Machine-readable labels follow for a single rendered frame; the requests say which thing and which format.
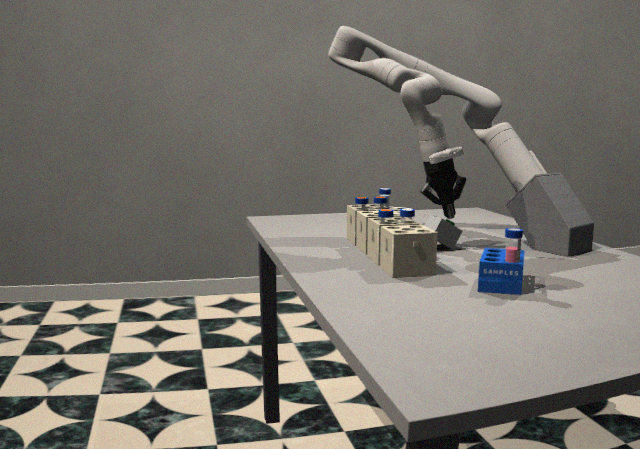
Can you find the blue sample tube rack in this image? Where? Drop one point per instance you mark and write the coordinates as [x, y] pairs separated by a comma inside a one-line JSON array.
[[498, 276]]

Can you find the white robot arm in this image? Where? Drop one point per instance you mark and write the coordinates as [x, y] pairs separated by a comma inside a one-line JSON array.
[[422, 87]]

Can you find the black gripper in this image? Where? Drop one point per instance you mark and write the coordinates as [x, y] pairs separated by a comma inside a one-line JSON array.
[[441, 183]]

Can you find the conical centrifuge tube with yellow liquid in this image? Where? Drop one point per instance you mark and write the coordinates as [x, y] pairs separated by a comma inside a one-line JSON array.
[[380, 202], [385, 216]]

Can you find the conical tube with orange liquid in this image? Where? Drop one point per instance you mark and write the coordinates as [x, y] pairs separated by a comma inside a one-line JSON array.
[[361, 203]]

